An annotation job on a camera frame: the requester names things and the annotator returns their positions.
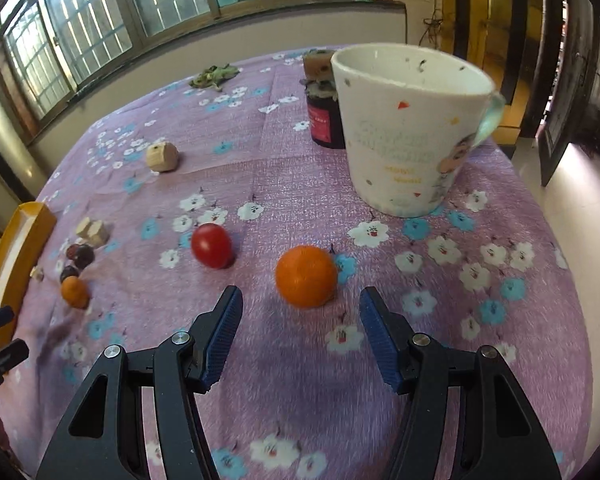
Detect pale cork cube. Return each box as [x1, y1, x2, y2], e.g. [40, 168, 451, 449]
[87, 221, 110, 247]

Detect barred window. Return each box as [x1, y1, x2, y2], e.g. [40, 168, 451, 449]
[0, 0, 396, 126]

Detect large orange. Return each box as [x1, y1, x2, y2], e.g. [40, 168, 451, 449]
[275, 245, 339, 309]

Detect small orange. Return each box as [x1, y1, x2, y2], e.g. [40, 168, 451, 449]
[61, 276, 91, 310]

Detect yellow cardboard tray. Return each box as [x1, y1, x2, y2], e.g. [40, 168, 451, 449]
[0, 201, 57, 361]

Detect green leaf scraps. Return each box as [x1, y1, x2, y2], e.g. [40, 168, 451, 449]
[188, 63, 242, 92]

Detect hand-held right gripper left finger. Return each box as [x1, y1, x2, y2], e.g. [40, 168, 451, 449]
[35, 285, 244, 480]

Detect brown cork block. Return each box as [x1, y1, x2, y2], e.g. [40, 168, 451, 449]
[302, 50, 338, 98]

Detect red tomato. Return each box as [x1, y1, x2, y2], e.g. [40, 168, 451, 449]
[190, 223, 233, 269]

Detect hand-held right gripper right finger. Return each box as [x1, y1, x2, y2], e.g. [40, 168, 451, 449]
[358, 286, 563, 480]

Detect purple floral tablecloth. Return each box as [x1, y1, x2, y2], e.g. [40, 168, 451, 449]
[0, 50, 596, 480]

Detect hanging dark wires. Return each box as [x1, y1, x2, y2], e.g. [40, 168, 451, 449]
[420, 0, 446, 51]

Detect white printed mug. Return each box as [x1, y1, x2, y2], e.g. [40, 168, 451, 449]
[330, 44, 507, 219]

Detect yellow wooden pillar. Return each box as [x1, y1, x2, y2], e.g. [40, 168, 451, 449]
[445, 0, 531, 146]

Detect dark wooden door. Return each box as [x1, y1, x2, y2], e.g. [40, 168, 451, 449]
[540, 0, 600, 186]

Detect dark jar with red label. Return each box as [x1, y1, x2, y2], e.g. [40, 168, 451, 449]
[306, 80, 348, 150]

